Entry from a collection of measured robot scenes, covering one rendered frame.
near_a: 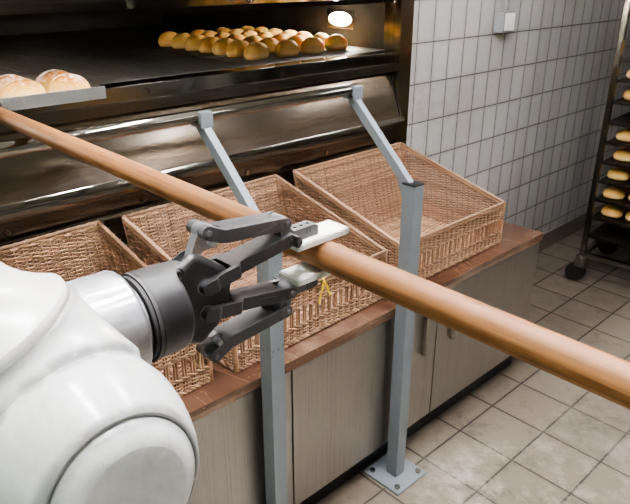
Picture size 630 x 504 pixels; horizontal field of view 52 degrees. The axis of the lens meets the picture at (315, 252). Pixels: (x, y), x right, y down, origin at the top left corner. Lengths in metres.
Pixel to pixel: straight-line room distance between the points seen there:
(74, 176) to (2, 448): 1.47
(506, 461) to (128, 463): 2.04
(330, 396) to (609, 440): 1.07
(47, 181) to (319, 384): 0.85
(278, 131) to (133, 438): 1.84
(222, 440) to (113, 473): 1.29
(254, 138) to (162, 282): 1.52
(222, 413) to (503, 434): 1.15
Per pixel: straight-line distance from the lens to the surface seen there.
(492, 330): 0.52
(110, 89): 1.76
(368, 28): 2.56
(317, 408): 1.76
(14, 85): 1.55
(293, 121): 2.13
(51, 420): 0.28
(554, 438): 2.41
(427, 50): 2.60
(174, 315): 0.52
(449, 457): 2.25
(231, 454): 1.62
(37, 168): 1.71
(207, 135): 1.44
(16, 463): 0.29
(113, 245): 1.74
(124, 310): 0.49
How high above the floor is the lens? 1.46
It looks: 24 degrees down
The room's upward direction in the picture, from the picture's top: straight up
